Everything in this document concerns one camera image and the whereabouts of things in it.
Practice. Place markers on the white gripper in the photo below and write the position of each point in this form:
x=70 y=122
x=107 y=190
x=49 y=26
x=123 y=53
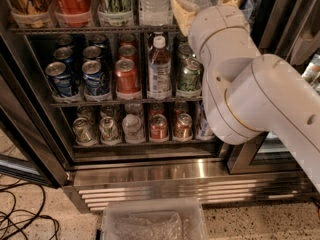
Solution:
x=217 y=20

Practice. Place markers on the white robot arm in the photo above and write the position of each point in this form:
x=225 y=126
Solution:
x=245 y=92

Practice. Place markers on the brown tea bottle white cap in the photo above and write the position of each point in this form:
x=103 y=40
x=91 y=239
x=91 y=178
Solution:
x=159 y=69

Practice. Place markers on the green can top shelf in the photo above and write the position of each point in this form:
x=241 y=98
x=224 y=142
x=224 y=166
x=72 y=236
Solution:
x=115 y=12

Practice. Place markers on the red soda can middle shelf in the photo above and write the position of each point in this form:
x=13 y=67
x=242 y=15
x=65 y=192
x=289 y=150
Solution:
x=127 y=80

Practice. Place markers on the small bottle bottom shelf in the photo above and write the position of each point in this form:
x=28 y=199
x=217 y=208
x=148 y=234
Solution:
x=204 y=131

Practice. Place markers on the orange can bottom shelf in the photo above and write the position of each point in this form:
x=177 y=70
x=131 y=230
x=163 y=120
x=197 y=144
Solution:
x=183 y=127

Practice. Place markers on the red can bottom shelf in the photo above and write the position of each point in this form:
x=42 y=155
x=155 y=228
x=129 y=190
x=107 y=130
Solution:
x=159 y=128

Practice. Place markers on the stainless steel fridge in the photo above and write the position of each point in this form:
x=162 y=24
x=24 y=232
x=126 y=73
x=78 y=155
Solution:
x=102 y=174

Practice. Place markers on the gold can top shelf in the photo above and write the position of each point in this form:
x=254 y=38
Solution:
x=30 y=13

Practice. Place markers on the open fridge door left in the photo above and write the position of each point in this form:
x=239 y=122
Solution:
x=38 y=163

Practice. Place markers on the green can behind front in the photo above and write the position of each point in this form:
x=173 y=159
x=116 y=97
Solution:
x=184 y=51

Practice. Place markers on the green ginger ale can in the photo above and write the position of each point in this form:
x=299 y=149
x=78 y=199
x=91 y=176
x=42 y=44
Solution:
x=189 y=78

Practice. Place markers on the red can behind front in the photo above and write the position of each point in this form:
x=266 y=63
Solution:
x=128 y=52

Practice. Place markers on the blue pepsi can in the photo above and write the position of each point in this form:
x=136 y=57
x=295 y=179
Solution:
x=62 y=81
x=95 y=53
x=96 y=81
x=65 y=55

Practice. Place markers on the blue Pepsi can middle left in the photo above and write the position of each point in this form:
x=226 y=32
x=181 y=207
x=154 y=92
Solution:
x=65 y=55

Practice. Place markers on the blue Pepsi can front left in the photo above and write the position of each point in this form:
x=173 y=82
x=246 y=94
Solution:
x=62 y=81

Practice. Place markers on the green can bottom left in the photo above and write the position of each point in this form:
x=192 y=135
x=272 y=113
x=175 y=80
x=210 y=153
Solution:
x=84 y=132

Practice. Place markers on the clear plastic bin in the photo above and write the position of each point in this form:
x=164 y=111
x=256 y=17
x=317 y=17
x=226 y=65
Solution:
x=158 y=219

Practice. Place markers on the top wire shelf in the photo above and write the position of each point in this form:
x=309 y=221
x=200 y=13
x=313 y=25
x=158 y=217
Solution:
x=92 y=30

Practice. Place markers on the wire shelf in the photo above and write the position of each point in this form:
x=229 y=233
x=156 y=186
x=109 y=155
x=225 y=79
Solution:
x=92 y=30
x=122 y=101

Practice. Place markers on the middle wire shelf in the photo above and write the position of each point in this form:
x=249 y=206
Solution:
x=122 y=101

